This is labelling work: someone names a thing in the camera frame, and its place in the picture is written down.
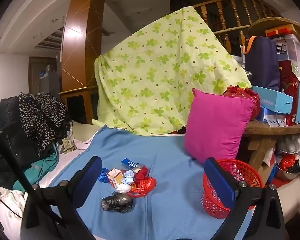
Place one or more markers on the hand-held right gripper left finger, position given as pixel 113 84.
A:
pixel 91 170

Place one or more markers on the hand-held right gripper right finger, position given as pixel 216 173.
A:
pixel 218 180

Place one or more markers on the small white and red carton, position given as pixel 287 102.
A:
pixel 114 177

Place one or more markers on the red mesh plastic basket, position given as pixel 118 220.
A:
pixel 213 206

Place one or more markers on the blue and white packet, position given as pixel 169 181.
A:
pixel 272 120
pixel 129 164

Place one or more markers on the light blue paper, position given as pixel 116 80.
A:
pixel 129 178

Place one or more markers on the black plastic bag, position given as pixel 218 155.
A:
pixel 117 202

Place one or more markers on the black jacket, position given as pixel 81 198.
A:
pixel 12 130

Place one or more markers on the patterned beige cloth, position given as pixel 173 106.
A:
pixel 68 143

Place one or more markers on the small orange wrapper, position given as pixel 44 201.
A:
pixel 133 186

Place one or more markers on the brown cardboard box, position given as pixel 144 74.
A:
pixel 265 171

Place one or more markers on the white cloth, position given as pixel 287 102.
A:
pixel 7 205

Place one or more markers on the pink pillow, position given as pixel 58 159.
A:
pixel 216 127

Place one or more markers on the black dotted garment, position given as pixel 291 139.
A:
pixel 38 115

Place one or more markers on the blue blanket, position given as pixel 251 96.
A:
pixel 165 205

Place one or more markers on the wooden table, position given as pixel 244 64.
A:
pixel 270 131

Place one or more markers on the metal bowl with red bag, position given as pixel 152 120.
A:
pixel 290 166

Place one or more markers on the large red plastic bag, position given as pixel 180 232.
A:
pixel 250 97

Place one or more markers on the light blue cardboard box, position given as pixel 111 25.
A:
pixel 272 100

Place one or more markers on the red patterned gift bag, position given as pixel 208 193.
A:
pixel 288 90

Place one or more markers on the green floral quilt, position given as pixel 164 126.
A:
pixel 160 75

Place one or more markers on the curved wooden column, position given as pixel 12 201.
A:
pixel 82 35

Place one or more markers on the clear plastic storage box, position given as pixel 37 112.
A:
pixel 288 46

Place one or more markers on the red and orange box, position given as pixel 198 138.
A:
pixel 281 31

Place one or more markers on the wooden banister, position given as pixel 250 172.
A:
pixel 230 17

